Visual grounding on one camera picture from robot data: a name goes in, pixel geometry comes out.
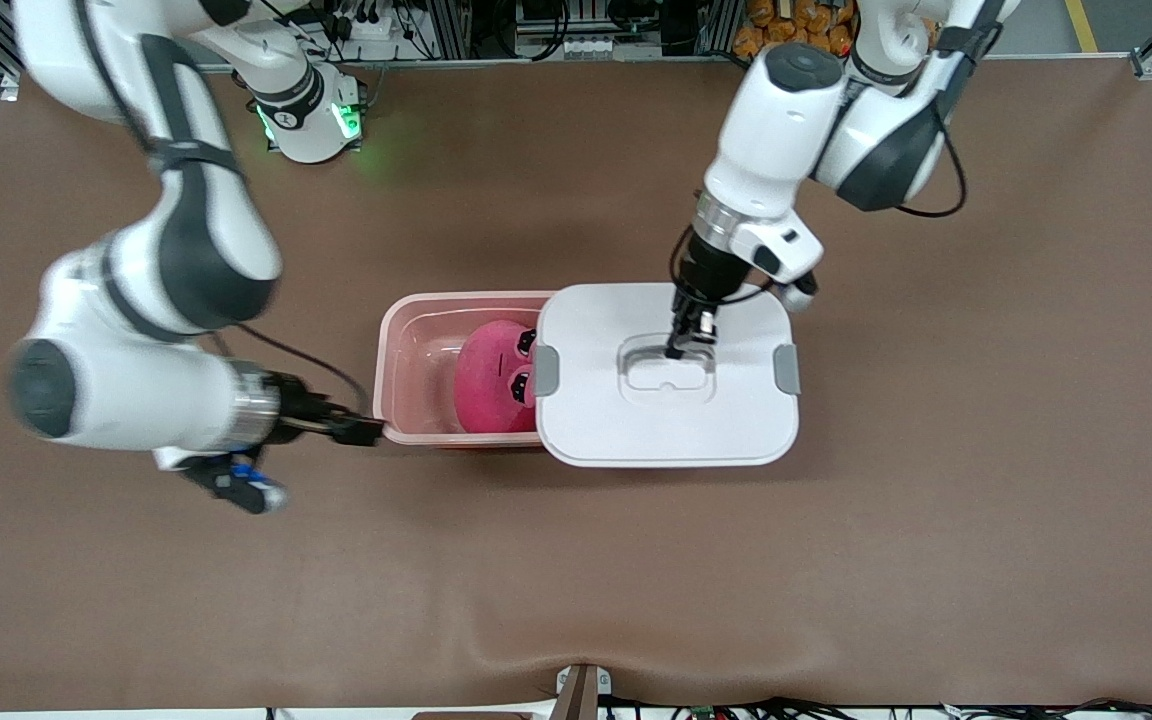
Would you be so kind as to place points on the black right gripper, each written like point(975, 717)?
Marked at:
point(298, 413)

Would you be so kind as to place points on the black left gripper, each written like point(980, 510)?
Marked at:
point(704, 268)

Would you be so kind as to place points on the white box lid grey latches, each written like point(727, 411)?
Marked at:
point(736, 430)

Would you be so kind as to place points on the pink plush toy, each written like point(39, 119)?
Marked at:
point(486, 380)

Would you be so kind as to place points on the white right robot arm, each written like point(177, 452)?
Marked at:
point(136, 390)

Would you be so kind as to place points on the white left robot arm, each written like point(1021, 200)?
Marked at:
point(786, 120)

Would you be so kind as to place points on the pink translucent plastic box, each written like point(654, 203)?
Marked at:
point(416, 340)

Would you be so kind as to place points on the brown table mat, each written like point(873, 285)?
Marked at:
point(936, 500)

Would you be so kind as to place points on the orange snack bags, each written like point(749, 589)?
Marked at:
point(796, 30)

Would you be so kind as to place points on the white power strip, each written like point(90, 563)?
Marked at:
point(376, 30)

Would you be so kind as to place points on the aluminium camera mount beam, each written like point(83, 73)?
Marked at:
point(581, 695)

